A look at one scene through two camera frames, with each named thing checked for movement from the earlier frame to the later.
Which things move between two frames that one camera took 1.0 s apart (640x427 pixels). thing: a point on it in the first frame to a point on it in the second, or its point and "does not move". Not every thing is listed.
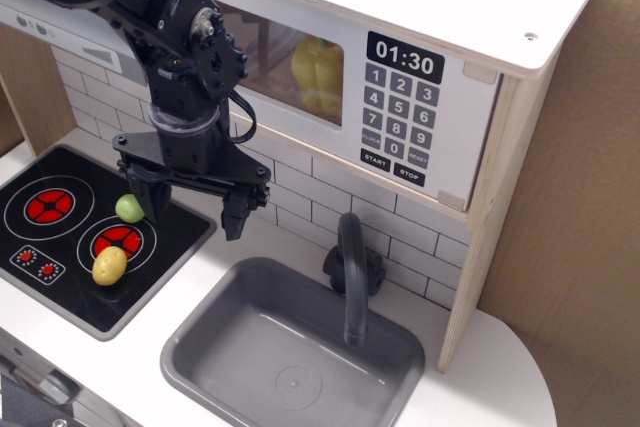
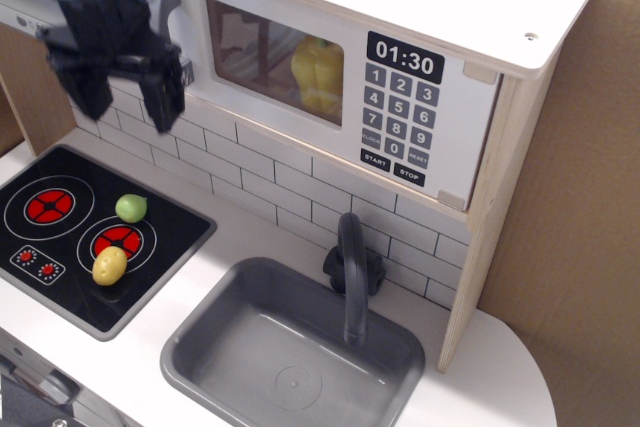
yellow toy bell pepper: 317,71 does not move
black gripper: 193,143 to 103,25
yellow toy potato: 109,265 does not move
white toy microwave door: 421,123 does not move
